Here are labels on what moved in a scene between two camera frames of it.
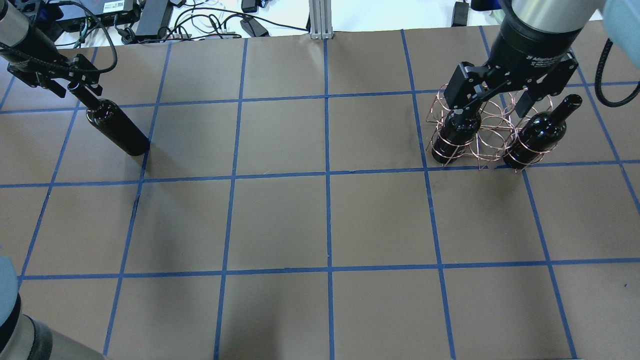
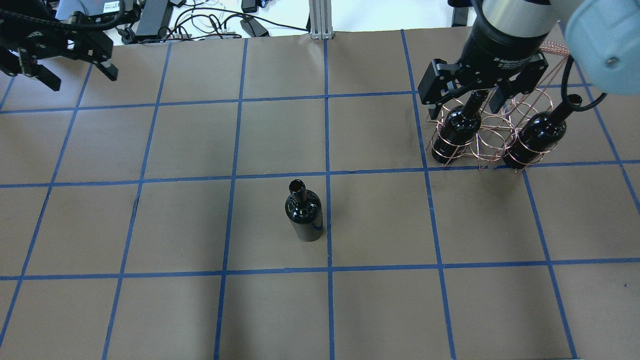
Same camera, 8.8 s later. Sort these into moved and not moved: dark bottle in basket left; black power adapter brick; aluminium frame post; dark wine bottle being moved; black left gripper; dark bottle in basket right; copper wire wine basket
Moved: black left gripper; dark wine bottle being moved
Not moved: aluminium frame post; dark bottle in basket left; copper wire wine basket; dark bottle in basket right; black power adapter brick
